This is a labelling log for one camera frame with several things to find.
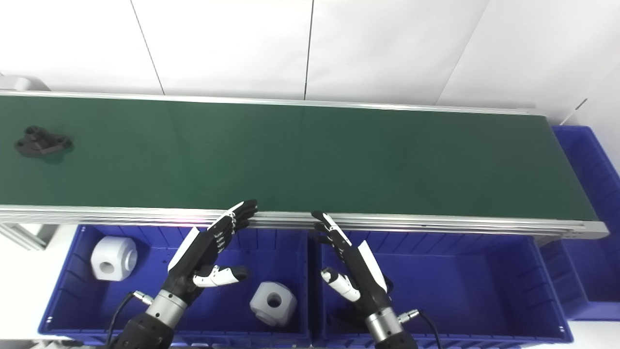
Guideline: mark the white block part with hole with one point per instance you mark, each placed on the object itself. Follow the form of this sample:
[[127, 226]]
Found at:
[[116, 254], [261, 310]]

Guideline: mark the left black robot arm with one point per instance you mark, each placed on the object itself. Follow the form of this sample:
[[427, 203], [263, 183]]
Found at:
[[145, 334]]

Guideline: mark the black flanged machine part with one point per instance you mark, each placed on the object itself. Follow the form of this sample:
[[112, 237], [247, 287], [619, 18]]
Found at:
[[41, 144]]

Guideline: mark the grey conveyor motor housing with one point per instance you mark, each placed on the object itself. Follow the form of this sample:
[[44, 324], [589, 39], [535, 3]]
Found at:
[[22, 83]]

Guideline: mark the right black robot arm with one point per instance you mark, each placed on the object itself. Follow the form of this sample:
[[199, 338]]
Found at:
[[385, 327]]

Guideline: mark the blue plastic bin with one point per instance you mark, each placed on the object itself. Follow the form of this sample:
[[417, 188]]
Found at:
[[97, 315], [591, 165], [460, 291]]

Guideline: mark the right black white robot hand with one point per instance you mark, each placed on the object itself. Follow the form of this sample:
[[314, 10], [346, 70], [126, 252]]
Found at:
[[368, 276]]

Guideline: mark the green conveyor belt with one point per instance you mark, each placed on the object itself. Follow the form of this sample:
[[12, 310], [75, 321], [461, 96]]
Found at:
[[290, 160], [436, 227]]

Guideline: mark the aluminium conveyor leg profile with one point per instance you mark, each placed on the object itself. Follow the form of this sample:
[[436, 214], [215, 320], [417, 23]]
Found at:
[[24, 236]]

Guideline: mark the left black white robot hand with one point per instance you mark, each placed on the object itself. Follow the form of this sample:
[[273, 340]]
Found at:
[[193, 261]]

